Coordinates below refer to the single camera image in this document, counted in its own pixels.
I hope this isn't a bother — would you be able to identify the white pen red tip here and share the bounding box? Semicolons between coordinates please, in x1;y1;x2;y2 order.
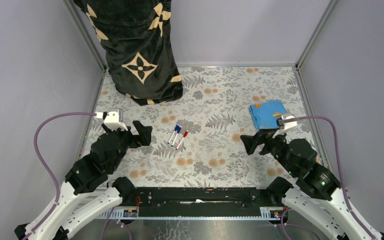
175;136;186;150

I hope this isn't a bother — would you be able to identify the white pen blue tip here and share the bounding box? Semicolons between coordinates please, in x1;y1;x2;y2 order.
167;128;176;145

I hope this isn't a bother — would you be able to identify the white pen black tip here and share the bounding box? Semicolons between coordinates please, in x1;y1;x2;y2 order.
171;132;180;147

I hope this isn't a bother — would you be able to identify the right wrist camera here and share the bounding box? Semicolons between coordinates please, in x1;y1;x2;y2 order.
272;113;298;139

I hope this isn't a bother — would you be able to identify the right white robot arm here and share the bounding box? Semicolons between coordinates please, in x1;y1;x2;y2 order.
240;129;384;240

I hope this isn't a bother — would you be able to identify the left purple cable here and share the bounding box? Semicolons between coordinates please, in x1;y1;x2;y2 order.
23;111;100;240

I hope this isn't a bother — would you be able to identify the slotted cable duct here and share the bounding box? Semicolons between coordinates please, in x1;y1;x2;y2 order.
97;204;284;221

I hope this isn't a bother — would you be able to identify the blue folded cloth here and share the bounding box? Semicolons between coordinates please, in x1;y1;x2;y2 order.
248;100;288;130

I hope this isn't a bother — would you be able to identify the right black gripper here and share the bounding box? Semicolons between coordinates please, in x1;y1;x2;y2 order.
238;125;297;175

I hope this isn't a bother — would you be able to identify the black gold patterned robe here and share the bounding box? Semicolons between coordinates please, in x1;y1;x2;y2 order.
74;0;184;106

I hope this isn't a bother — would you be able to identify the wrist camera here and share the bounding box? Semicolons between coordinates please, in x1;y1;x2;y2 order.
94;108;128;131
272;113;298;139

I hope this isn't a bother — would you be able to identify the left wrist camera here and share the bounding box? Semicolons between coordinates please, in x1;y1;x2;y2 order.
94;108;128;131

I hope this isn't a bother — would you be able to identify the floral table mat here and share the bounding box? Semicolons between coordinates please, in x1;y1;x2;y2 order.
96;66;305;188

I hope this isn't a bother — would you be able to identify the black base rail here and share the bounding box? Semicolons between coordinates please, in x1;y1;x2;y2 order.
121;187;284;211

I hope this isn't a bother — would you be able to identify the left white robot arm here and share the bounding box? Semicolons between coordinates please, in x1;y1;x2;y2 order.
14;120;153;240

